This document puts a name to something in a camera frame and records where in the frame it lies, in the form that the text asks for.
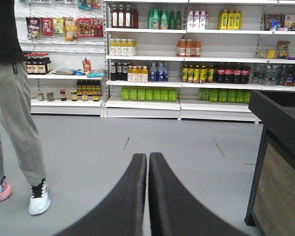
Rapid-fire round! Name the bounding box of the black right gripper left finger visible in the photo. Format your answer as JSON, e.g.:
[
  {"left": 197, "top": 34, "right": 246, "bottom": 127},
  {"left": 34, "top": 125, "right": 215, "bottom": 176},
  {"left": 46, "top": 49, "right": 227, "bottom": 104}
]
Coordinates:
[{"left": 57, "top": 153, "right": 147, "bottom": 236}]

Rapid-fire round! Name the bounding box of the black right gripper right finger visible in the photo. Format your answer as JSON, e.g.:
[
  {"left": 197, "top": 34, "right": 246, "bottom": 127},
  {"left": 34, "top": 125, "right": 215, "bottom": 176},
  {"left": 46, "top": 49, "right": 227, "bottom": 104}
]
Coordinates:
[{"left": 148, "top": 152, "right": 245, "bottom": 236}]

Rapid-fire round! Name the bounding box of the person in grey trousers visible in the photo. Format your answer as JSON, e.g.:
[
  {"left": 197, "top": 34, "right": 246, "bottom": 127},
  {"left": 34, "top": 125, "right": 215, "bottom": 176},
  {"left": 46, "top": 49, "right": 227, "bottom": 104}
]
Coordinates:
[{"left": 0, "top": 0, "right": 51, "bottom": 215}]

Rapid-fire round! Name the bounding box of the white store shelving unit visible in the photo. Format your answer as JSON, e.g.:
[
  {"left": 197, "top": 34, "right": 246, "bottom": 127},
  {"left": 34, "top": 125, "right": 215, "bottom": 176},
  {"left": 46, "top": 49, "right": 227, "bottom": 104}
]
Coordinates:
[{"left": 15, "top": 0, "right": 295, "bottom": 122}]

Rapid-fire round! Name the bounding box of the black wooden display stand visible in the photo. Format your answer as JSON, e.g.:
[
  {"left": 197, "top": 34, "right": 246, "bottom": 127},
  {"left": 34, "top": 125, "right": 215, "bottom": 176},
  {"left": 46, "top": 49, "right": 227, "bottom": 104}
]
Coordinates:
[{"left": 244, "top": 90, "right": 295, "bottom": 236}]

